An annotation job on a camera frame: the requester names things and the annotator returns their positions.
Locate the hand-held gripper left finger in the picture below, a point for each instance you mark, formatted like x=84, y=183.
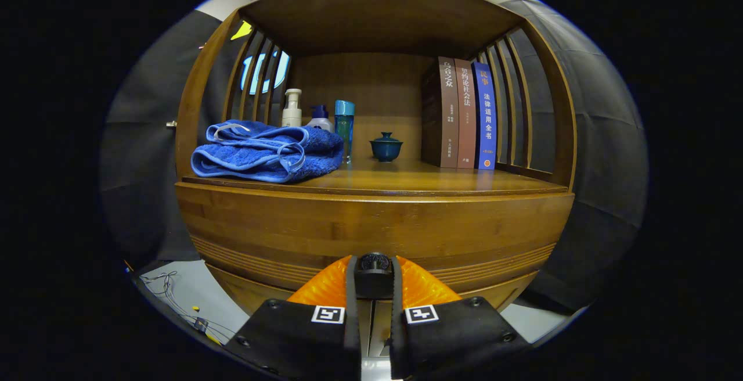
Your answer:
x=351, y=311

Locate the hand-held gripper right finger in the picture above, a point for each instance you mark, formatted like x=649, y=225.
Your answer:
x=396, y=311

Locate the wooden drawer with black knob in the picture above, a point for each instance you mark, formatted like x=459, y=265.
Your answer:
x=371, y=224

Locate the wooden countertop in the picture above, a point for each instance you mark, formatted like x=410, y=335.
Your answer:
x=406, y=178

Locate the wooden cabinet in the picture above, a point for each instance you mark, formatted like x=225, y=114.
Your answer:
x=377, y=21

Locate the dark teal lidded teacup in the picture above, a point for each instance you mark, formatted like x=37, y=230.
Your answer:
x=386, y=148

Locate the folded blue towel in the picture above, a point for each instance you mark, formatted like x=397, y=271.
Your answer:
x=261, y=154

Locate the tall teal bottle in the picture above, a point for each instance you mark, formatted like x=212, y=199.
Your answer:
x=344, y=125

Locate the white bottle with blue cap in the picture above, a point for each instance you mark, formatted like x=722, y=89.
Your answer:
x=320, y=122

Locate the dark brown book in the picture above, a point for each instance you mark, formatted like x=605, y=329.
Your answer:
x=448, y=114

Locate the white pump bottle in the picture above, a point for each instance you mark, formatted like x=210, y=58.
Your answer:
x=292, y=115

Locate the reddish brown book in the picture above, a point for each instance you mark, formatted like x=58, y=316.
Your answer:
x=466, y=114

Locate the blue book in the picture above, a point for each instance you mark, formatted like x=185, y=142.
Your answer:
x=485, y=114

